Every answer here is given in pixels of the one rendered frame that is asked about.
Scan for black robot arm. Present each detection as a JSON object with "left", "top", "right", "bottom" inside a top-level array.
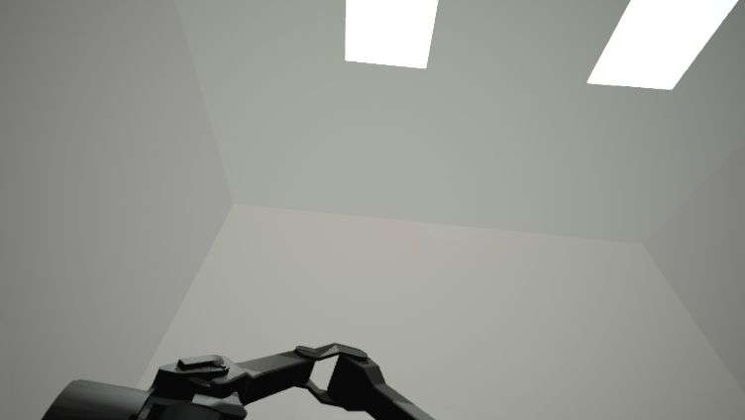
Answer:
[{"left": 41, "top": 344, "right": 435, "bottom": 420}]

